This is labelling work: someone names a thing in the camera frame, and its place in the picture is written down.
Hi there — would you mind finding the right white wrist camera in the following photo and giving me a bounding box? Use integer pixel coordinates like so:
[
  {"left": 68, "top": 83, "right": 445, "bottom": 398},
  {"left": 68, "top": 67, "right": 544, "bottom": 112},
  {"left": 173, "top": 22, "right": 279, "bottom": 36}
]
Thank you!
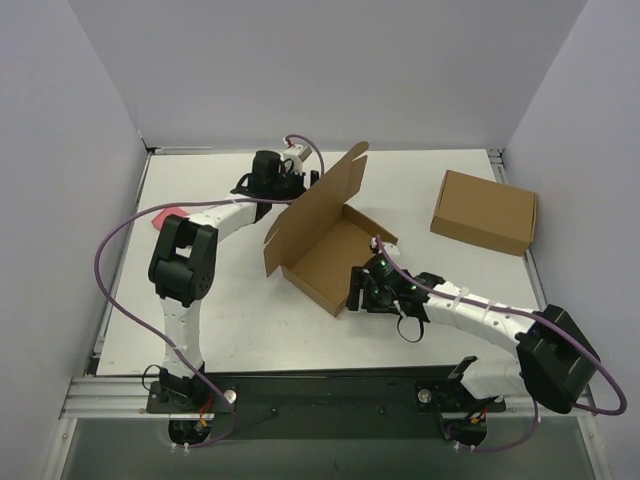
[{"left": 370, "top": 238, "right": 401, "bottom": 258}]

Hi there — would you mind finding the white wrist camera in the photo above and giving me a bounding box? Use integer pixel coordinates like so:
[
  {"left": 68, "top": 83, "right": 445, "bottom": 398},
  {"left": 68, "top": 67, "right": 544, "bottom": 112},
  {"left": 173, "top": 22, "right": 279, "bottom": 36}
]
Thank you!
[
  {"left": 282, "top": 144, "right": 312, "bottom": 172},
  {"left": 370, "top": 238, "right": 401, "bottom": 258}
]

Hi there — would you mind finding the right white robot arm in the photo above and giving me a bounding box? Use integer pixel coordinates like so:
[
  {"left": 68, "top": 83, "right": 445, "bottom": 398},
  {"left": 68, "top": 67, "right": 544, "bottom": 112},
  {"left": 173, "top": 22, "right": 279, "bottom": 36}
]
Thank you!
[{"left": 346, "top": 253, "right": 597, "bottom": 414}]

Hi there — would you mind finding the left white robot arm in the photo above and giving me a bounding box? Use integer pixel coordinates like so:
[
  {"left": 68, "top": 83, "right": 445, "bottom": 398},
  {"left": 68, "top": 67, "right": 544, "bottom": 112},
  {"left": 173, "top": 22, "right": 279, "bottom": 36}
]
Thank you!
[{"left": 148, "top": 144, "right": 311, "bottom": 412}]

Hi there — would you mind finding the folded brown cardboard box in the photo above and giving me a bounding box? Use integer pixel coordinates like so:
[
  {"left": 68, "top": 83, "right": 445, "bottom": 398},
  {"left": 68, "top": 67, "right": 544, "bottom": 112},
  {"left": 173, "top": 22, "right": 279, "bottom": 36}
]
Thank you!
[{"left": 430, "top": 170, "right": 538, "bottom": 257}]

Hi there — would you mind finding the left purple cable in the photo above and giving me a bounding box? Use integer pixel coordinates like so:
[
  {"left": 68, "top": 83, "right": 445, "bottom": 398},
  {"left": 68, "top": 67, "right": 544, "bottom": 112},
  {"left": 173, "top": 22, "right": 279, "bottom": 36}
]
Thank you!
[{"left": 94, "top": 133, "right": 326, "bottom": 448}]

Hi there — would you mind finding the brown cardboard box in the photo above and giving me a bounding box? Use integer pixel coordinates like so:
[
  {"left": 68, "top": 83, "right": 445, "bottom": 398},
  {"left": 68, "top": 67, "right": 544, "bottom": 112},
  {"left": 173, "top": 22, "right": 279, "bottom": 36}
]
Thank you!
[
  {"left": 430, "top": 170, "right": 538, "bottom": 257},
  {"left": 263, "top": 141, "right": 398, "bottom": 317}
]

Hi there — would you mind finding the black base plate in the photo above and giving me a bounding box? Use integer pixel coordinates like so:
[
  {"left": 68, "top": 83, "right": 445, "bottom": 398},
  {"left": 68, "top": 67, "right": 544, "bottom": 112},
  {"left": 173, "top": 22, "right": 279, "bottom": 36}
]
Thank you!
[{"left": 146, "top": 365, "right": 506, "bottom": 446}]

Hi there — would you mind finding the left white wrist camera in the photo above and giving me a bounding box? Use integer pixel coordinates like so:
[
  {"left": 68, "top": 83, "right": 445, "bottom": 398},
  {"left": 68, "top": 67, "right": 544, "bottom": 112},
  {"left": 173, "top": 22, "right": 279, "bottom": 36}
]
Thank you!
[{"left": 282, "top": 144, "right": 312, "bottom": 172}]

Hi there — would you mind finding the aluminium frame rail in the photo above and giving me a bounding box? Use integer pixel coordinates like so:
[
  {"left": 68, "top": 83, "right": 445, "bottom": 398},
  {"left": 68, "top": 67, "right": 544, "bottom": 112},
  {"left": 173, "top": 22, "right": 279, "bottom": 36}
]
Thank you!
[{"left": 59, "top": 377, "right": 156, "bottom": 421}]

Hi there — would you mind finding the small pink box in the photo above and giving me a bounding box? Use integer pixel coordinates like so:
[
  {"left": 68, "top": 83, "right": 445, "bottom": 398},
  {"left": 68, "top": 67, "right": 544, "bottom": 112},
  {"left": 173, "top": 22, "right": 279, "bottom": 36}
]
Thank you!
[{"left": 151, "top": 207, "right": 188, "bottom": 231}]

